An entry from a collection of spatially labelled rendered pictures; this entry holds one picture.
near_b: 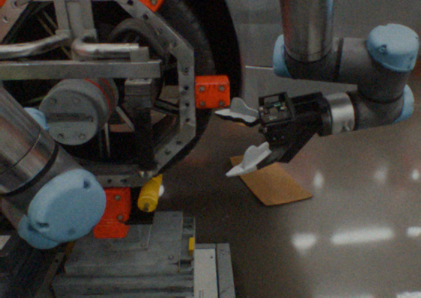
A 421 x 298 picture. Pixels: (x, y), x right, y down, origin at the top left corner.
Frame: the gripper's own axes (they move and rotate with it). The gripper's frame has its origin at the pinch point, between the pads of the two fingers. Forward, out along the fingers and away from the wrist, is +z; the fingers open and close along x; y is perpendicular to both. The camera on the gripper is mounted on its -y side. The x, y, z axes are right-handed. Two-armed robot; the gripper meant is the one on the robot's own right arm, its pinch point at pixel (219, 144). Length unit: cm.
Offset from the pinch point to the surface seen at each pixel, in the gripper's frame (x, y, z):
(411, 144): -95, -172, -137
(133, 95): -7.9, 9.8, 13.9
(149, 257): -5, -64, 34
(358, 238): -15, -114, -54
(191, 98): -23.1, -9.0, 5.4
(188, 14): -39.4, 4.5, 1.9
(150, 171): -0.3, -4.7, 15.1
